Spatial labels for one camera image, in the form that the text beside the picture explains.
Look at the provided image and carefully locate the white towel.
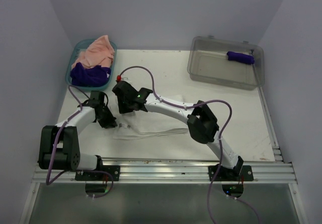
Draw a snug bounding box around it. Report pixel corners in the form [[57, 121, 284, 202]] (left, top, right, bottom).
[[110, 102, 188, 140]]

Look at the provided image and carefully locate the purple towel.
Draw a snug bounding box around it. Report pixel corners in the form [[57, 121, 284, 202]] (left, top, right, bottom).
[[70, 62, 111, 87], [226, 51, 255, 65]]

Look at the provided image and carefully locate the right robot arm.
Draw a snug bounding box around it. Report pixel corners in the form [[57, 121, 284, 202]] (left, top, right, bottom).
[[112, 81, 244, 180]]

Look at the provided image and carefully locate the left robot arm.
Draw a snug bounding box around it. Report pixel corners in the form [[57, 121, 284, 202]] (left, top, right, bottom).
[[38, 91, 117, 180]]

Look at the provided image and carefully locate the pink towel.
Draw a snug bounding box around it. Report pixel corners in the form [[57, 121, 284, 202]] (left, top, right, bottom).
[[71, 35, 115, 69]]

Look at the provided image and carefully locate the blue plastic bin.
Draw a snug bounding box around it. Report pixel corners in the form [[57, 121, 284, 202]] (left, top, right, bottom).
[[65, 39, 117, 92]]

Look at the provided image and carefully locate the grey transparent plastic bin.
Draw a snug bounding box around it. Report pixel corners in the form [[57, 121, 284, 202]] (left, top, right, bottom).
[[187, 36, 265, 90]]

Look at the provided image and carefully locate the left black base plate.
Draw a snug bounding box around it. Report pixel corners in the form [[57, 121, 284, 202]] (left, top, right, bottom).
[[75, 165, 121, 181]]

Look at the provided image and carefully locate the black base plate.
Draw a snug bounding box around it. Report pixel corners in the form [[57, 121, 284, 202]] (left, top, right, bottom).
[[214, 165, 254, 182], [75, 165, 121, 181]]

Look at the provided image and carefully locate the aluminium mounting rail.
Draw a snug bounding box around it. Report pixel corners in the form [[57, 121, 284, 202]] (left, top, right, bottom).
[[32, 158, 297, 184]]

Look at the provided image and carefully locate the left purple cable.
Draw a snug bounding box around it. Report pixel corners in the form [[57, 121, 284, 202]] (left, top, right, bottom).
[[45, 85, 114, 199]]

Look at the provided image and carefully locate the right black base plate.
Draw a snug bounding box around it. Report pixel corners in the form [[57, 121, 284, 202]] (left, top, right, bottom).
[[214, 165, 254, 182]]

